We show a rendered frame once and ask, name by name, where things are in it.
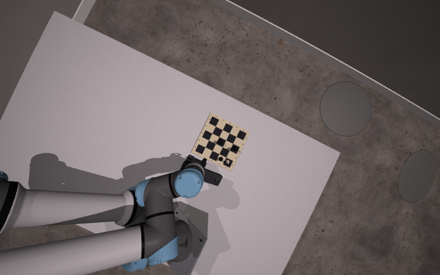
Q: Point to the black and cream chessboard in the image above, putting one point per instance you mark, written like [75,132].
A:
[208,147]

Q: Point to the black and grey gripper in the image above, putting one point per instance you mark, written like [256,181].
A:
[191,159]

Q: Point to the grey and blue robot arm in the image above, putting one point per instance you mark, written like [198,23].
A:
[151,234]

